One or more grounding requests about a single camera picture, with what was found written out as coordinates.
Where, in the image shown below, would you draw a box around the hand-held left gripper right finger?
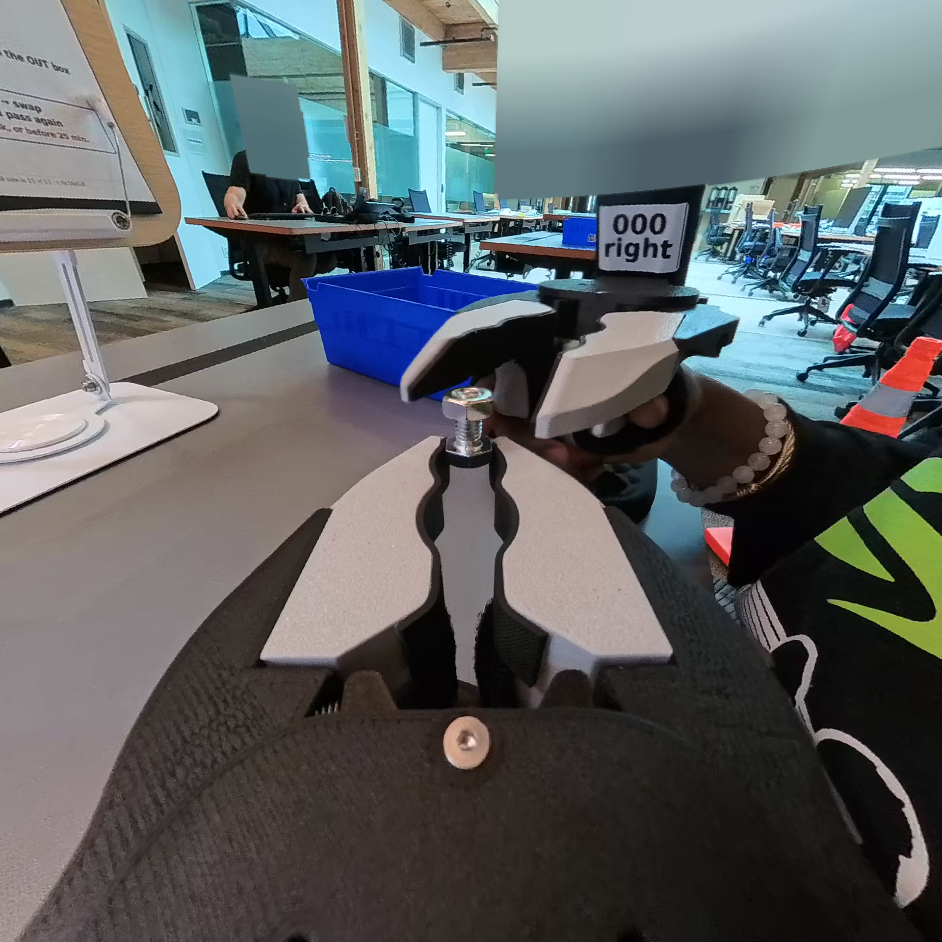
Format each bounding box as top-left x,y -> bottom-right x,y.
477,436 -> 674,707

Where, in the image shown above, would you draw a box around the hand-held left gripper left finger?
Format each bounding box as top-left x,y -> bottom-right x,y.
259,436 -> 457,696

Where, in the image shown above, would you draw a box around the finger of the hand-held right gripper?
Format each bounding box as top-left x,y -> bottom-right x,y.
533,311 -> 685,441
399,302 -> 557,404

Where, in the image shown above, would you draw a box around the small steel hex nut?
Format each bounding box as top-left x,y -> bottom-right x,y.
442,388 -> 496,425

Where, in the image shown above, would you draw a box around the short steel hex bolt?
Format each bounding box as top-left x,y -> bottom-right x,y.
444,419 -> 496,468

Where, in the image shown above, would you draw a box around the person's right forearm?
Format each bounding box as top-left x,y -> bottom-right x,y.
706,412 -> 942,590

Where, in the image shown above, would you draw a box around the person's right hand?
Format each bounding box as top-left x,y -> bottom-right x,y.
486,366 -> 771,485

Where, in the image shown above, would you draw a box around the black honeycomb wrist rest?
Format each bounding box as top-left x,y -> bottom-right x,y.
589,462 -> 657,518

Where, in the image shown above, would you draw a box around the wood-topped office desk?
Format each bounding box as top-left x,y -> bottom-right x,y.
184,213 -> 462,310
478,232 -> 601,282

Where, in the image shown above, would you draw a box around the black white patterned pants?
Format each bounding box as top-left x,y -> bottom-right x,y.
710,577 -> 783,650

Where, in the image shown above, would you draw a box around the row of black office chairs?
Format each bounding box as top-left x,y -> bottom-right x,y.
699,199 -> 942,385

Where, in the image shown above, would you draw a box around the white poster stand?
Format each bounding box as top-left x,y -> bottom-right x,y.
0,250 -> 220,516

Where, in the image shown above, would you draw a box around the white bead bracelet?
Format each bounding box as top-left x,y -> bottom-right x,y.
670,390 -> 793,508

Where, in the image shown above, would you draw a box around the gold bracelet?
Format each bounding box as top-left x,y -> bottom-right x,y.
736,427 -> 798,501

